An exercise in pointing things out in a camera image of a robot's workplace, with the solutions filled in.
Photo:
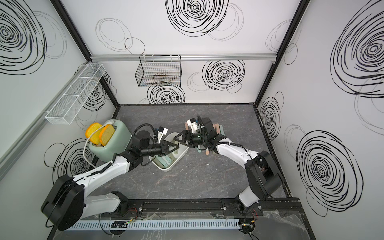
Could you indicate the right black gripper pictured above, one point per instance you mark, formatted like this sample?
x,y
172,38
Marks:
x,y
186,133

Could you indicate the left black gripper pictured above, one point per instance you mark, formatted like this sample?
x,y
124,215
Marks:
x,y
164,146

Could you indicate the teal folding fruit knife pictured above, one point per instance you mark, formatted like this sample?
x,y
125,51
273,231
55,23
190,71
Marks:
x,y
221,130

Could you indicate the long teal knife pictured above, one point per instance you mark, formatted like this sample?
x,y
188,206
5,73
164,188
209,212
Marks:
x,y
164,162

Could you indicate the white plastic storage box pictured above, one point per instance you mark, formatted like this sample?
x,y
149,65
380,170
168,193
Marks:
x,y
176,156

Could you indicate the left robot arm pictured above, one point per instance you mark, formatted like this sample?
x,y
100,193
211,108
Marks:
x,y
70,198

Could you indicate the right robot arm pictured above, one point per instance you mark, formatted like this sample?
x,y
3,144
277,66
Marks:
x,y
263,174

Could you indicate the green toaster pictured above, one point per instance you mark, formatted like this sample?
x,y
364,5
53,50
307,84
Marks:
x,y
117,144

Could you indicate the orange toast slice right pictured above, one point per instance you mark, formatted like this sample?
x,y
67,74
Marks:
x,y
106,134

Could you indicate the orange toast slice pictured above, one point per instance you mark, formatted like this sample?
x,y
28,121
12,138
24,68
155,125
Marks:
x,y
92,133
106,134

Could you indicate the orange toast slice left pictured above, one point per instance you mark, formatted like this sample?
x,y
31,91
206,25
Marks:
x,y
92,133

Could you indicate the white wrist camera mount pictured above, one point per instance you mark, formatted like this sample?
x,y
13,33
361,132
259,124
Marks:
x,y
193,126

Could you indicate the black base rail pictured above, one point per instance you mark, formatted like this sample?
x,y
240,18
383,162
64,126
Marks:
x,y
229,207

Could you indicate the black wire basket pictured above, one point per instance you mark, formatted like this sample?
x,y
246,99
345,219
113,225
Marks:
x,y
159,68

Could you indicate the white wire shelf basket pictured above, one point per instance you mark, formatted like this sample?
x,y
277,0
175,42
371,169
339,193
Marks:
x,y
84,93

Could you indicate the grey slotted cable duct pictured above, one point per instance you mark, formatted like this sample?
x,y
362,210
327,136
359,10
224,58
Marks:
x,y
195,224

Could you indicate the aluminium wall rail back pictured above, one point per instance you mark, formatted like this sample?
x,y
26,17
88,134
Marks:
x,y
183,57

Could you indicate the aluminium wall rail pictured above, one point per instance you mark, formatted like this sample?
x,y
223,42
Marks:
x,y
11,156
183,57

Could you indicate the aluminium wall rail left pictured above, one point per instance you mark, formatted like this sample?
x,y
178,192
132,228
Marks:
x,y
11,156

